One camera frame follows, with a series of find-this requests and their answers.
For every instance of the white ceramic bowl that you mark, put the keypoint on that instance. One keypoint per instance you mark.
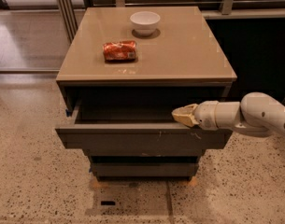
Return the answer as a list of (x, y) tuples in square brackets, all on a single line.
[(145, 22)]

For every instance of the crushed orange soda can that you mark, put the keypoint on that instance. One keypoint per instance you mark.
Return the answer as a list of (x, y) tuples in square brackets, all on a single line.
[(120, 51)]

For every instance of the grey top drawer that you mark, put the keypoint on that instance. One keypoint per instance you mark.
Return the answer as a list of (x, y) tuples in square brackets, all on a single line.
[(123, 124)]

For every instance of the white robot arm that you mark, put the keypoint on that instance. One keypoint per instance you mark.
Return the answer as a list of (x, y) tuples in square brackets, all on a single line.
[(257, 114)]

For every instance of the black floor outlet plate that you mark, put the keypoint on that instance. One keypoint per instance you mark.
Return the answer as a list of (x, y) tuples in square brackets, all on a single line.
[(109, 203)]

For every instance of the grey drawer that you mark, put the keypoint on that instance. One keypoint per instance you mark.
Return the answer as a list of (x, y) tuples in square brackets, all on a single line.
[(138, 170), (144, 153), (123, 124)]

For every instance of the grey drawer cabinet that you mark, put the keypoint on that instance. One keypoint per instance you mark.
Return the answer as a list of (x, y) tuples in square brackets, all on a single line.
[(179, 64)]

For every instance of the grey middle drawer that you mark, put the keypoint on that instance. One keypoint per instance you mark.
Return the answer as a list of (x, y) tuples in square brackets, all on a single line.
[(144, 153)]

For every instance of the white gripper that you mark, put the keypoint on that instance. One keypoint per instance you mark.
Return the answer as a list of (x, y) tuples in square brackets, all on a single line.
[(206, 115)]

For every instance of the grey bottom drawer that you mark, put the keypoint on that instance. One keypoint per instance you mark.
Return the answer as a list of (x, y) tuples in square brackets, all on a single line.
[(138, 170)]

